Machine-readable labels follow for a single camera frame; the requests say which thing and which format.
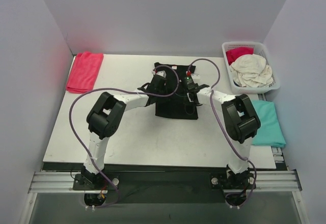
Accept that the folded teal t shirt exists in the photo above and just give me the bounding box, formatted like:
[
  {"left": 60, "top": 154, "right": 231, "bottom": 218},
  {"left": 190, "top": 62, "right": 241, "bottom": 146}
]
[{"left": 252, "top": 100, "right": 286, "bottom": 148}]

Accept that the folded pink t shirt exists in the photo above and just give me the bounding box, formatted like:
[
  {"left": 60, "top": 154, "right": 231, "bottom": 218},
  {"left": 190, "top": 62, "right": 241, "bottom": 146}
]
[{"left": 66, "top": 51, "right": 104, "bottom": 94}]

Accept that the red t shirt in basket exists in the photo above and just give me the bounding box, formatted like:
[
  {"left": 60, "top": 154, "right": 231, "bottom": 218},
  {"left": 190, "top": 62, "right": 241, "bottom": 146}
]
[{"left": 226, "top": 47, "right": 254, "bottom": 66}]

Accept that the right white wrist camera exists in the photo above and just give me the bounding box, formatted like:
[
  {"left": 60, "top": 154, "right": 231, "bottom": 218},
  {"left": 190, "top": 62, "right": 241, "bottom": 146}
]
[{"left": 187, "top": 71, "right": 200, "bottom": 80}]

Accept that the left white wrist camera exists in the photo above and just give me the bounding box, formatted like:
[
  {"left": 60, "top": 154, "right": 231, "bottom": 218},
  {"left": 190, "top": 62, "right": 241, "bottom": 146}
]
[{"left": 151, "top": 70, "right": 166, "bottom": 78}]

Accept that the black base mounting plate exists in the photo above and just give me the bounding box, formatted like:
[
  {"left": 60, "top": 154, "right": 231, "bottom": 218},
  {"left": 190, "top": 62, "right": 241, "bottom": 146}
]
[{"left": 72, "top": 166, "right": 257, "bottom": 208}]

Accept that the aluminium rail frame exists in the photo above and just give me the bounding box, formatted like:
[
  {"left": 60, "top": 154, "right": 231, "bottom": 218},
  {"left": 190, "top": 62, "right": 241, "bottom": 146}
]
[{"left": 19, "top": 147, "right": 310, "bottom": 224}]

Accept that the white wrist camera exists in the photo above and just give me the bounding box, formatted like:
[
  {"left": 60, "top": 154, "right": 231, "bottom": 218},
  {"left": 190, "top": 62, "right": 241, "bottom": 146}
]
[
  {"left": 187, "top": 71, "right": 200, "bottom": 80},
  {"left": 151, "top": 70, "right": 166, "bottom": 78}
]

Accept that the cream t shirt in basket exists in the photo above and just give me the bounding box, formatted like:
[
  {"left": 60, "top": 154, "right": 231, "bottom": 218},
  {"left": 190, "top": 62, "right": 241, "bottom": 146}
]
[{"left": 230, "top": 54, "right": 274, "bottom": 88}]

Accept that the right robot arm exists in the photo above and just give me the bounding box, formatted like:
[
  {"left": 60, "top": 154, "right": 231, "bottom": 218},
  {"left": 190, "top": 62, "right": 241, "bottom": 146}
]
[{"left": 183, "top": 75, "right": 261, "bottom": 187}]

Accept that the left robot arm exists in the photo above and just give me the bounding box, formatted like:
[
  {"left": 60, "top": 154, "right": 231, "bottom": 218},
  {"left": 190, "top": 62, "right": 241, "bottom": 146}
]
[{"left": 81, "top": 71, "right": 167, "bottom": 189}]

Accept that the white laundry basket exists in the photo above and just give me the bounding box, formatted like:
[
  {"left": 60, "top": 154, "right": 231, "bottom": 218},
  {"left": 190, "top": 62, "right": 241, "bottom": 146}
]
[{"left": 222, "top": 41, "right": 280, "bottom": 94}]

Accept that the black t shirt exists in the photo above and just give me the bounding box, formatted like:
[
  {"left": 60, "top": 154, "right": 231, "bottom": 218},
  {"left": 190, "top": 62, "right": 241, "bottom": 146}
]
[{"left": 154, "top": 62, "right": 198, "bottom": 120}]

